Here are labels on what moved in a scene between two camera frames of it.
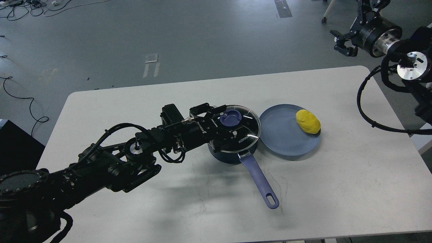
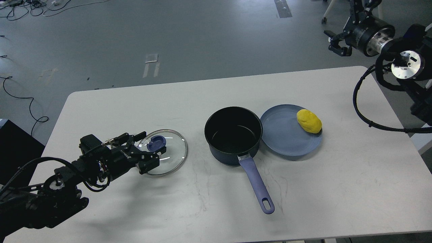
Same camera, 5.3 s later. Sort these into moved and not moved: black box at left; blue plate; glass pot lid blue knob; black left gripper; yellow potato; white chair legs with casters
Moved: black left gripper; glass pot lid blue knob
Not moved: yellow potato; white chair legs with casters; blue plate; black box at left
